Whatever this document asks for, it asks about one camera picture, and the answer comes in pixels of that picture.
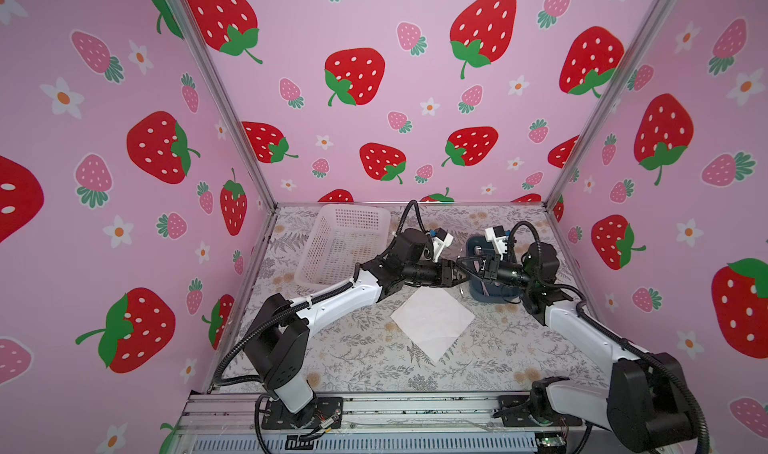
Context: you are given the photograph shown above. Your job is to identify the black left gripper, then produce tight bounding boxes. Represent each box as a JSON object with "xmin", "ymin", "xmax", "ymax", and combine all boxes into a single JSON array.
[{"xmin": 400, "ymin": 259, "xmax": 470, "ymax": 288}]

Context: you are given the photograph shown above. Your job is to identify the teal plastic utensil tray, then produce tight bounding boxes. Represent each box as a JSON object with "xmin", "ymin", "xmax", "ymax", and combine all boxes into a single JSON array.
[{"xmin": 465, "ymin": 235, "xmax": 521, "ymax": 304}]

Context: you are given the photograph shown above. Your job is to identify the white paper napkin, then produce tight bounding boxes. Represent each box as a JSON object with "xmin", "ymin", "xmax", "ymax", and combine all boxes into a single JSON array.
[{"xmin": 391, "ymin": 287, "xmax": 475, "ymax": 362}]

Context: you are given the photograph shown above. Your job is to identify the silver metal fork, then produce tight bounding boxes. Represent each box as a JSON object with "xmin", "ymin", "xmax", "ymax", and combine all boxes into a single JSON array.
[{"xmin": 456, "ymin": 256, "xmax": 486, "ymax": 282}]

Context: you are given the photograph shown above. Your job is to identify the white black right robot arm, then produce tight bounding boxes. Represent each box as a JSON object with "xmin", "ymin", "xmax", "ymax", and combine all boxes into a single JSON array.
[{"xmin": 477, "ymin": 221, "xmax": 710, "ymax": 453}]

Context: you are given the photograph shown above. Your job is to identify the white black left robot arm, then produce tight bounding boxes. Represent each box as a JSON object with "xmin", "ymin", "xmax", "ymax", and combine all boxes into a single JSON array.
[{"xmin": 212, "ymin": 200, "xmax": 466, "ymax": 427}]

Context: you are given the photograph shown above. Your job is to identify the white plastic mesh basket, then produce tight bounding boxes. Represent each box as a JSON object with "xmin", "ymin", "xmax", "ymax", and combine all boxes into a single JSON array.
[{"xmin": 294, "ymin": 204, "xmax": 391, "ymax": 291}]

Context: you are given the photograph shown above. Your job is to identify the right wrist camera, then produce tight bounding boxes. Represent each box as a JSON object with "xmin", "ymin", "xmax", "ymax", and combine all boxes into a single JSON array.
[{"xmin": 484, "ymin": 225, "xmax": 509, "ymax": 257}]

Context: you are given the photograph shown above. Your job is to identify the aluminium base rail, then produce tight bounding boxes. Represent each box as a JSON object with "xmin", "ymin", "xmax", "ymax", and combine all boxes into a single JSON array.
[{"xmin": 163, "ymin": 391, "xmax": 626, "ymax": 453}]

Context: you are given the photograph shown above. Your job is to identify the right aluminium corner post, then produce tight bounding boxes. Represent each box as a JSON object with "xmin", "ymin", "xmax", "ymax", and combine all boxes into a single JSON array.
[{"xmin": 543, "ymin": 0, "xmax": 678, "ymax": 214}]

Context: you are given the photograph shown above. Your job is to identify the aluminium corner frame post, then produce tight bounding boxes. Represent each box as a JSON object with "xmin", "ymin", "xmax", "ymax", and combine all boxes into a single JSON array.
[{"xmin": 166, "ymin": 0, "xmax": 278, "ymax": 213}]

